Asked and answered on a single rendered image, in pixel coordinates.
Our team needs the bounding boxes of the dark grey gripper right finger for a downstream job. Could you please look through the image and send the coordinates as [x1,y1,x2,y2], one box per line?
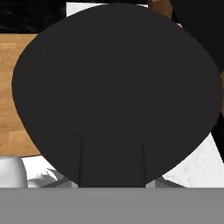
[145,176,186,189]

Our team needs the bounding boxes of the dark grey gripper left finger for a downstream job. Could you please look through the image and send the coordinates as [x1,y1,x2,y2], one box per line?
[39,174,80,189]

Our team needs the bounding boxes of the black round blender lid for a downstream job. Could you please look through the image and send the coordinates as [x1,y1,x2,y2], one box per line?
[10,3,224,188]

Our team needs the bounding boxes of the white rounded object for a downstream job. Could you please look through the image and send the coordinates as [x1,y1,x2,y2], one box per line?
[0,156,29,189]

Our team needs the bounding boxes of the black rounded appliance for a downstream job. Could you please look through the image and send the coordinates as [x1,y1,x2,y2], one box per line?
[170,0,224,74]

